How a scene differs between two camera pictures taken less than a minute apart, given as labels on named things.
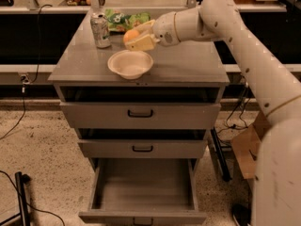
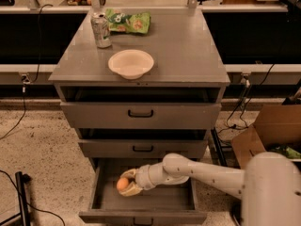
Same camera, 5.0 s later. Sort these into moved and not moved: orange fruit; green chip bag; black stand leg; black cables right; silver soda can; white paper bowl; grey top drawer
Moved: orange fruit
Not moved: green chip bag; silver soda can; black cables right; grey top drawer; black stand leg; white paper bowl
